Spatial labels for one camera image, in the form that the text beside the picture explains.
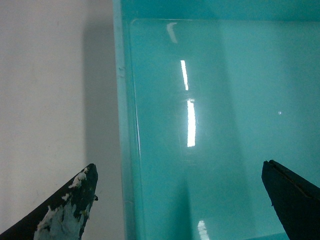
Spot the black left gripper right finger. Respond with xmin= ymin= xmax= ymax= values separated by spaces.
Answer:
xmin=261 ymin=160 xmax=320 ymax=240

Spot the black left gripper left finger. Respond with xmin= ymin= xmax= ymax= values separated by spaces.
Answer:
xmin=0 ymin=163 xmax=98 ymax=240

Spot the teal plastic bin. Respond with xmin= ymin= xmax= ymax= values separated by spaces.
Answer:
xmin=113 ymin=0 xmax=320 ymax=240

